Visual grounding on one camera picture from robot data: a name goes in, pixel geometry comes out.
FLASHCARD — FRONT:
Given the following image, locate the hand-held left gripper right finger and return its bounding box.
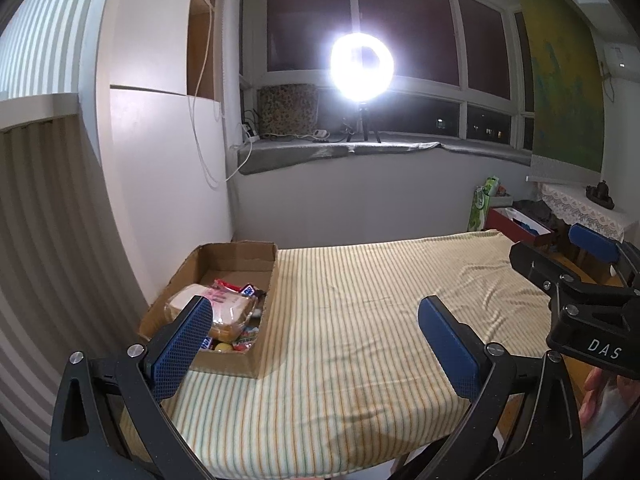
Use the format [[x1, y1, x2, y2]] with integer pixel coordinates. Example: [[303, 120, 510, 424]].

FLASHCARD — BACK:
[[417, 296, 586, 480]]

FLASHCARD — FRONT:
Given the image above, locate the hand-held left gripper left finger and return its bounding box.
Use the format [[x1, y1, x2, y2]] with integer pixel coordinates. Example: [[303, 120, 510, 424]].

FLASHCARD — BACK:
[[49, 295, 236, 480]]

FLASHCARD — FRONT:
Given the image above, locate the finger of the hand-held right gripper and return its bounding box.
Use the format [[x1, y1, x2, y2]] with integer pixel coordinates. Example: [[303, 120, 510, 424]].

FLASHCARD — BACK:
[[569, 223, 640, 288], [509, 242, 640, 311]]

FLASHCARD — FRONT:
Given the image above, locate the brown cardboard box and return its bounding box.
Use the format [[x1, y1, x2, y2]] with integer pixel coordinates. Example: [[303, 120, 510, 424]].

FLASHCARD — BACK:
[[138, 241, 279, 380]]

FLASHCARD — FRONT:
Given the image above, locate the sliced bread packet pink print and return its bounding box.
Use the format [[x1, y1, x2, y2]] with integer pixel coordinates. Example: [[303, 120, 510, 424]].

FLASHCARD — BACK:
[[167, 282, 260, 341]]

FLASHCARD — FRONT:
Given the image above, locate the person's right hand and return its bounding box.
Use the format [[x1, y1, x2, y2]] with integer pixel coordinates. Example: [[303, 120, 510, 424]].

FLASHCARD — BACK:
[[579, 367, 640, 441]]

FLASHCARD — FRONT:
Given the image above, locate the lace covered side table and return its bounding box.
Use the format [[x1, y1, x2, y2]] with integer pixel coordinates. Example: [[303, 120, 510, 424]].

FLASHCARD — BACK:
[[537, 182, 636, 243]]

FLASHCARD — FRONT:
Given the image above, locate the red storage box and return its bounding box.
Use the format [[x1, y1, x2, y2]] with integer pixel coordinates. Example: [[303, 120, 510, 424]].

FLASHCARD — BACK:
[[486, 206, 556, 246]]

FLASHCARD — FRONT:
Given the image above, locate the dark ship ornament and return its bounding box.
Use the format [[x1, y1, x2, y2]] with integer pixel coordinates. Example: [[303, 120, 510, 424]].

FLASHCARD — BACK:
[[586, 180, 616, 209]]

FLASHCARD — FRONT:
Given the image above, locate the dark cloth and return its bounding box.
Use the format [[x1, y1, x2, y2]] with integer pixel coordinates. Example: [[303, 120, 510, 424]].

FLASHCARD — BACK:
[[512, 200, 556, 226]]

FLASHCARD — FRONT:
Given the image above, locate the green paper bag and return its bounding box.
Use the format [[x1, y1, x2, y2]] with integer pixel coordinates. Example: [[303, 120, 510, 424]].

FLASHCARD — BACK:
[[466, 176, 501, 233]]

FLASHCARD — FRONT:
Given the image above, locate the yellow striped table cloth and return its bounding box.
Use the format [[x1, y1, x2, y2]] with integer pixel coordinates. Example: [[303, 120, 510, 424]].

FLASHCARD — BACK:
[[120, 230, 566, 466]]

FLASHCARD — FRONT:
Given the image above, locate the white wardrobe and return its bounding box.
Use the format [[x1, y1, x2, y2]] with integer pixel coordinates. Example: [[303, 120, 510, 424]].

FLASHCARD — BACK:
[[95, 0, 236, 306]]

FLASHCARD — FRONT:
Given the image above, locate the brown patterned cushion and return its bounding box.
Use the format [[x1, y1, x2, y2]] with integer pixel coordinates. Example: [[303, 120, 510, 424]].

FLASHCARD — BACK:
[[257, 83, 321, 136]]

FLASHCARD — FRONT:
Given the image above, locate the large white framed window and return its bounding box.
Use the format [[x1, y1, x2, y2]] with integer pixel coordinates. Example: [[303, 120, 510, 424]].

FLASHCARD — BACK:
[[240, 0, 536, 153]]

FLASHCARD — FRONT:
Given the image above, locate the green yellow wall poster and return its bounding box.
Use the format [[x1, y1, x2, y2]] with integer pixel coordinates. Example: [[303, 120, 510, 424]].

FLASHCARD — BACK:
[[505, 0, 608, 186]]

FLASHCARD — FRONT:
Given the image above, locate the white hanging cable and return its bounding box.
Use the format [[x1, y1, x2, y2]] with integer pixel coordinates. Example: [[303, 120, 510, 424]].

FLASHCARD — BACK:
[[187, 0, 251, 191]]

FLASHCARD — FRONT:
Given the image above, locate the white ring light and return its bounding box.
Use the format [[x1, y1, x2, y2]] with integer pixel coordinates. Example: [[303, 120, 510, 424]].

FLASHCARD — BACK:
[[329, 32, 397, 106]]

